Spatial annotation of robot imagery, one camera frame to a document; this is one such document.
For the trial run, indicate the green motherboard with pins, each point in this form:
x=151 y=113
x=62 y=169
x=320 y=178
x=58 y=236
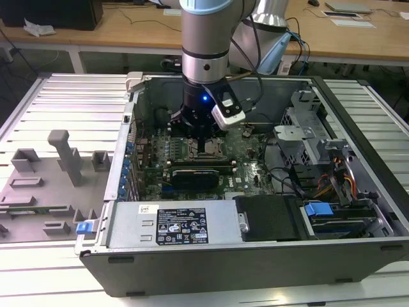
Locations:
x=252 y=179

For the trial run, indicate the black graphics card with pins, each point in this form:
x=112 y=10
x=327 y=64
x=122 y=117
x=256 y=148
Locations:
x=195 y=180

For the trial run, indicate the pale blue teach pendant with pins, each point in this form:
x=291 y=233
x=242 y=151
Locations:
x=274 y=54

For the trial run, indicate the silver power supply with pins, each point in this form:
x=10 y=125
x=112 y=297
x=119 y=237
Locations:
x=128 y=230

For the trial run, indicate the grey laptop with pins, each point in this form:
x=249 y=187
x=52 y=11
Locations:
x=348 y=7

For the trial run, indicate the CPU socket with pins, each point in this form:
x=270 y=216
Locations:
x=211 y=156

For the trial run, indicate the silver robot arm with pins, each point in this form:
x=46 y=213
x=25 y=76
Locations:
x=204 y=41

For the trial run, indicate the black RAM slot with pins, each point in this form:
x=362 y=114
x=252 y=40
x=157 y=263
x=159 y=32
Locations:
x=201 y=172
x=201 y=164
x=220 y=160
x=201 y=168

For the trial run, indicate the grey parts rack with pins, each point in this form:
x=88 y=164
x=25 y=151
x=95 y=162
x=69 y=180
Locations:
x=48 y=192

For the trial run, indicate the long wooden desk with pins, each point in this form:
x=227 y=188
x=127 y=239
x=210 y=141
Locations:
x=128 y=35

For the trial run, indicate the white tag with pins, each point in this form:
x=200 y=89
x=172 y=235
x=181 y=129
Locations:
x=284 y=67

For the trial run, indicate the round coin battery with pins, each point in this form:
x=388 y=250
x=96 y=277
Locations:
x=246 y=131

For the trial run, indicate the silver metal drive cage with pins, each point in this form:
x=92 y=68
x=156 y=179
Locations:
x=294 y=132

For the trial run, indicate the white paper sheet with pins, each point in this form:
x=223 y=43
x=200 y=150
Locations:
x=172 y=12
x=351 y=24

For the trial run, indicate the white crumpled paper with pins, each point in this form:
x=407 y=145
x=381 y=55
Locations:
x=38 y=28

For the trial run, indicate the green RAM stick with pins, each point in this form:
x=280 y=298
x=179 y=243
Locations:
x=28 y=211

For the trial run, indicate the black open PC case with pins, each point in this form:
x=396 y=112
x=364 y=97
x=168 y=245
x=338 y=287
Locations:
x=223 y=275

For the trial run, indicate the black mouse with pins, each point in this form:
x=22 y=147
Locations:
x=313 y=2

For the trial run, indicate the hard disk in blue carrier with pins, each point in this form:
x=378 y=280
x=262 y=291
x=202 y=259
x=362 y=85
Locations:
x=318 y=211

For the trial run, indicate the black box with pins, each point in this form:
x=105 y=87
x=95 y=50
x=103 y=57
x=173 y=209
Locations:
x=48 y=12

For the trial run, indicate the blue case latch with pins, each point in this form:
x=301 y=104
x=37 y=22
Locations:
x=83 y=227

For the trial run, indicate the blue expansion slot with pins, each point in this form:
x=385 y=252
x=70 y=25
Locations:
x=168 y=191

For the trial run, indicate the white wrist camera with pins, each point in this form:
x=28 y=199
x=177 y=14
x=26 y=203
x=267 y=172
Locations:
x=228 y=120

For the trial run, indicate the black plastic shroud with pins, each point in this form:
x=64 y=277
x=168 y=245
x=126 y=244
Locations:
x=268 y=217

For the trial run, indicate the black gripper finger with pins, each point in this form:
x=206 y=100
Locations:
x=177 y=120
x=205 y=140

